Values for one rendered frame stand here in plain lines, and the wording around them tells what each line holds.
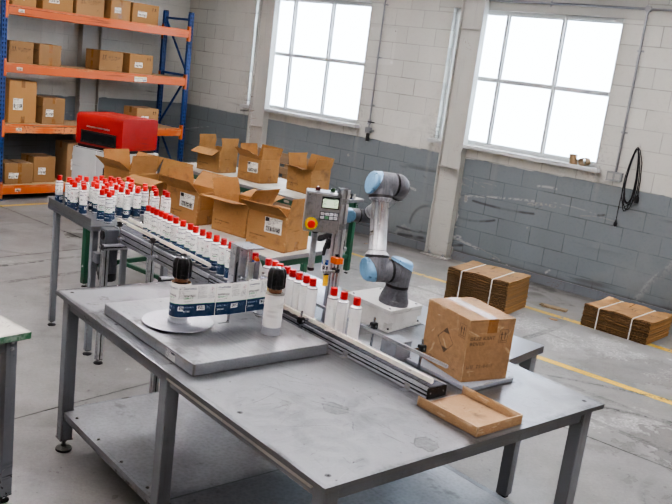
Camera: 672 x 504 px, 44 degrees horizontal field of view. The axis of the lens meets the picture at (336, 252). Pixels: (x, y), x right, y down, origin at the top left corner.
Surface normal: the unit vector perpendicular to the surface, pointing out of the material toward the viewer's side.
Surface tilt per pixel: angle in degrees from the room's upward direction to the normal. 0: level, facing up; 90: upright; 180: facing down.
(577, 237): 90
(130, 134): 90
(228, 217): 90
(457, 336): 90
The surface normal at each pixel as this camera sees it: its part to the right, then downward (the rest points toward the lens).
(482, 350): 0.47, 0.26
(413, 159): -0.64, 0.09
